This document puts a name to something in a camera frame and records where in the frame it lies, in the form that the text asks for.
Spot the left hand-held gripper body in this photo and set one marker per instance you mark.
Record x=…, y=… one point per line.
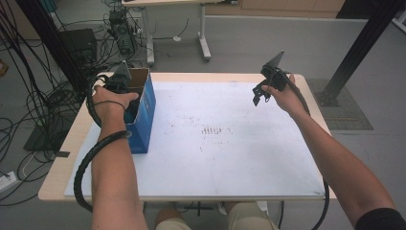
x=120, y=80

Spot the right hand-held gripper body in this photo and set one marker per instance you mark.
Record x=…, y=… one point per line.
x=277, y=78

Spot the blue cardboard box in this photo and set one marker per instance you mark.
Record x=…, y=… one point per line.
x=145, y=121

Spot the person's right hand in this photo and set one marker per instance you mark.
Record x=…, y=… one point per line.
x=288, y=99

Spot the person's left hand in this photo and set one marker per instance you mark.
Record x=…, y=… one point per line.
x=110, y=108

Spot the black computer tower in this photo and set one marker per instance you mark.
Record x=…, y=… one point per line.
x=123, y=30

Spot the black equipment box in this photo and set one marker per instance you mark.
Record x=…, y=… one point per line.
x=79, y=44

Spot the white table mat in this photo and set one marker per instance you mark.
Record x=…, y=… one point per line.
x=230, y=153

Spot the grey grid floor mat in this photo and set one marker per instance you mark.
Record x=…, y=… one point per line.
x=348, y=111

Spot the white-legged desk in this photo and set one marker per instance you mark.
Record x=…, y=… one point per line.
x=202, y=32

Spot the black floor mat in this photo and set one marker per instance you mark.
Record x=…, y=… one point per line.
x=38, y=140

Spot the person's right leg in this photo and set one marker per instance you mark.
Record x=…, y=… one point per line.
x=249, y=217

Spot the person's leg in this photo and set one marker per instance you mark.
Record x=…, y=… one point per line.
x=249, y=217
x=174, y=220

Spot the person's left leg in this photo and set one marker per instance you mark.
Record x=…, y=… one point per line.
x=174, y=220

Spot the white power strip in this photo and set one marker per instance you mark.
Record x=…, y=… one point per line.
x=8, y=181

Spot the black sleeve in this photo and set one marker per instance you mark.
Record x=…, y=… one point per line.
x=383, y=220

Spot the black metal frame post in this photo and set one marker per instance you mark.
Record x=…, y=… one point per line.
x=54, y=44
x=360, y=48

